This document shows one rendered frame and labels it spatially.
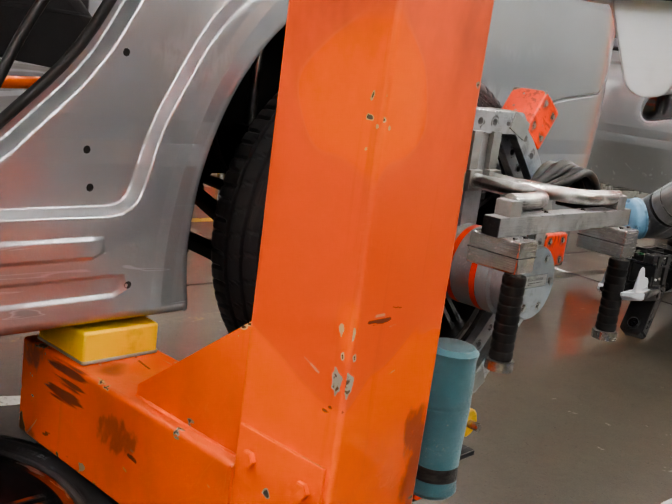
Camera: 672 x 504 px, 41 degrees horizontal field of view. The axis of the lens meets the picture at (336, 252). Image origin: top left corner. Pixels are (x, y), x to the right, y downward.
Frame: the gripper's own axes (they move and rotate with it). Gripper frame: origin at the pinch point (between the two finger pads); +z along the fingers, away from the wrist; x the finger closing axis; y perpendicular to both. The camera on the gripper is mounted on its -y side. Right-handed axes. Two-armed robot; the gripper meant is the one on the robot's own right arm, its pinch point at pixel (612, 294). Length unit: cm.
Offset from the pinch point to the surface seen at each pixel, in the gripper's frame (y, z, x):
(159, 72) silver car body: 29, 68, -45
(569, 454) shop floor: -83, -115, -55
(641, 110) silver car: 30, -213, -99
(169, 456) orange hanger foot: -19, 80, -19
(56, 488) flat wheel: -33, 83, -41
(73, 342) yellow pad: -12, 78, -46
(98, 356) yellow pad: -14, 76, -43
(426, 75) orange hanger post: 34, 74, 9
